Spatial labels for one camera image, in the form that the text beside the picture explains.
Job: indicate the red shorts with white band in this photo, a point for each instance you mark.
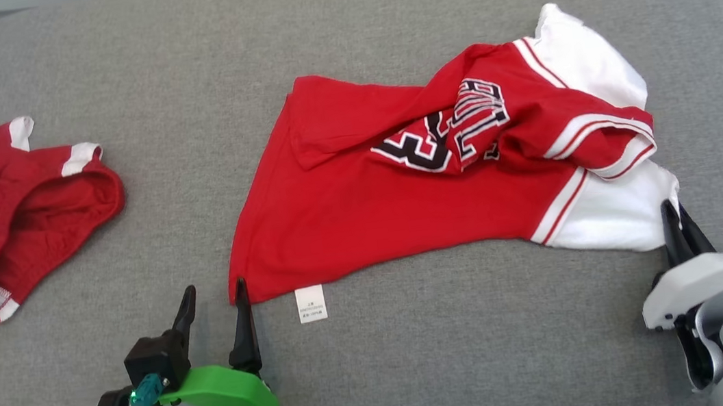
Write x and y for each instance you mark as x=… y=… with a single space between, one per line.
x=3 y=205

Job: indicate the red white basketball jersey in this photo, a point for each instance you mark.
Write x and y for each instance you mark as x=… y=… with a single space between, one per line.
x=349 y=218

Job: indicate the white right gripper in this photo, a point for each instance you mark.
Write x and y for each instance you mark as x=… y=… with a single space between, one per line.
x=695 y=283

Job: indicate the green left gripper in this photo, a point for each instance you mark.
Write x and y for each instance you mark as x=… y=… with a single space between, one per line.
x=226 y=388

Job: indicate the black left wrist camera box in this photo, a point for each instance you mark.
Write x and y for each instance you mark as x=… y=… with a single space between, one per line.
x=154 y=359

